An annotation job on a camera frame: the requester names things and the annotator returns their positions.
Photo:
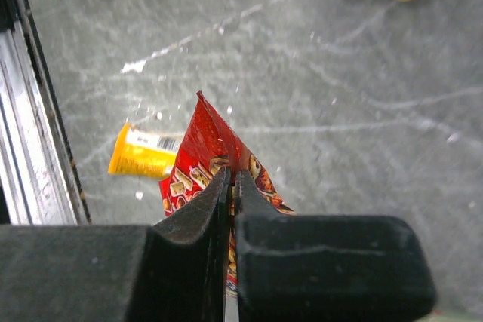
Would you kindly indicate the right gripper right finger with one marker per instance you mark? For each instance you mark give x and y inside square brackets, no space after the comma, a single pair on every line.
[326,268]

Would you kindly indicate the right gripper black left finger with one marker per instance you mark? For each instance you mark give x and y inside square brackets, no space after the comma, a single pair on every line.
[91,273]

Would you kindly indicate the yellow snack bar packet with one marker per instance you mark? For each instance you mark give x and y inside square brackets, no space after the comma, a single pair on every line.
[140,153]

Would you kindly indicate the red candy packet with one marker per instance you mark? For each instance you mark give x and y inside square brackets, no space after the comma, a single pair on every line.
[196,243]

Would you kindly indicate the aluminium rail frame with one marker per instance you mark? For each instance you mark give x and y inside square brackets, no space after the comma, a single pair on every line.
[39,180]

